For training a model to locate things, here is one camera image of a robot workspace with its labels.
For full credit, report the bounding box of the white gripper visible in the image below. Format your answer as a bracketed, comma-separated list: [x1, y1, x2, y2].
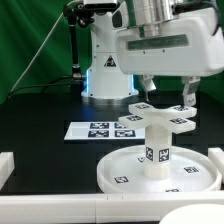
[115, 8, 224, 107]

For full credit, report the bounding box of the grey camera on mount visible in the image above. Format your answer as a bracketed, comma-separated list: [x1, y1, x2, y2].
[83, 0, 119, 11]

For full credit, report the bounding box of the white disc bottom corner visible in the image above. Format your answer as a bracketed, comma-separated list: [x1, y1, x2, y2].
[159, 204, 224, 224]

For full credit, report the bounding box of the white cable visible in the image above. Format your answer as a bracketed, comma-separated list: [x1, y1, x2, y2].
[11, 0, 81, 92]

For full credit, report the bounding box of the white cross-shaped table base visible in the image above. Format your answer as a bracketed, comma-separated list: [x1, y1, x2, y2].
[118, 102, 197, 134]

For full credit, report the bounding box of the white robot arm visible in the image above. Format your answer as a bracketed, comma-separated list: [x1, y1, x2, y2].
[83, 0, 224, 106]

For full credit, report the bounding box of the white right barrier block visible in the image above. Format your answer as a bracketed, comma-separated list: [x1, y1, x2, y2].
[208, 147, 224, 184]

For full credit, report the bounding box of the black cable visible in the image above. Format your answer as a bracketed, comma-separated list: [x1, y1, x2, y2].
[6, 75, 84, 100]

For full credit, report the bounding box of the white barrier block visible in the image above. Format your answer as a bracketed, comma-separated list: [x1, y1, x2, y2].
[0, 152, 15, 190]
[208, 147, 224, 184]

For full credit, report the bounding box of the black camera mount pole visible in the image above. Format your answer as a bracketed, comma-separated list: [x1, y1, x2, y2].
[63, 3, 94, 80]

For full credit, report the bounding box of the white round table top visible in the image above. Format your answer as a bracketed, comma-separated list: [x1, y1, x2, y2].
[97, 145, 222, 193]

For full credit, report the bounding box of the white front barrier rail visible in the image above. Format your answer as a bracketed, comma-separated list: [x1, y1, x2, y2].
[0, 190, 224, 224]

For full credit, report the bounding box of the white marker sheet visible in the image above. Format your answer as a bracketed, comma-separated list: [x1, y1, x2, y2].
[64, 121, 145, 141]

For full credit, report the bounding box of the white left barrier block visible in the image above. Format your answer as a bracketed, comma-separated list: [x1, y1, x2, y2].
[0, 152, 15, 190]

